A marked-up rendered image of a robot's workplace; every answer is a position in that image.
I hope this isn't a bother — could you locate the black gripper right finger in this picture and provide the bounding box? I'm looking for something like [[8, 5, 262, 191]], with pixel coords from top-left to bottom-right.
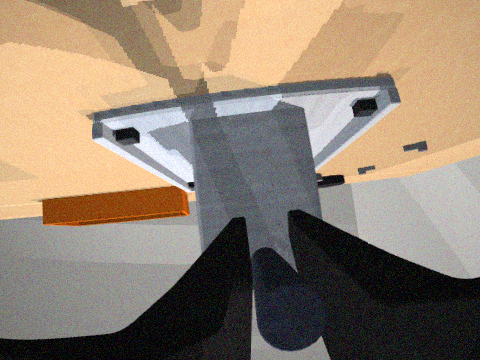
[[288, 209, 480, 360]]

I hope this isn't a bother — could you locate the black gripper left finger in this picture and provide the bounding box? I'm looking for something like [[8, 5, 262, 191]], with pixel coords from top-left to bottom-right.
[[0, 217, 253, 360]]

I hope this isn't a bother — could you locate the orange rectangular tray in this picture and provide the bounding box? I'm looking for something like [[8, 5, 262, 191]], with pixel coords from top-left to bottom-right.
[[43, 187, 189, 227]]

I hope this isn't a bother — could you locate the black rubber washer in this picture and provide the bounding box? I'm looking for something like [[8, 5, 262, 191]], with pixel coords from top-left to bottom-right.
[[317, 175, 344, 188]]

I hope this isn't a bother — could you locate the small grey metal bolt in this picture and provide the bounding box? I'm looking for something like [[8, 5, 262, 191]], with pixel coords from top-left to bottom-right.
[[357, 167, 375, 175], [403, 141, 428, 152]]

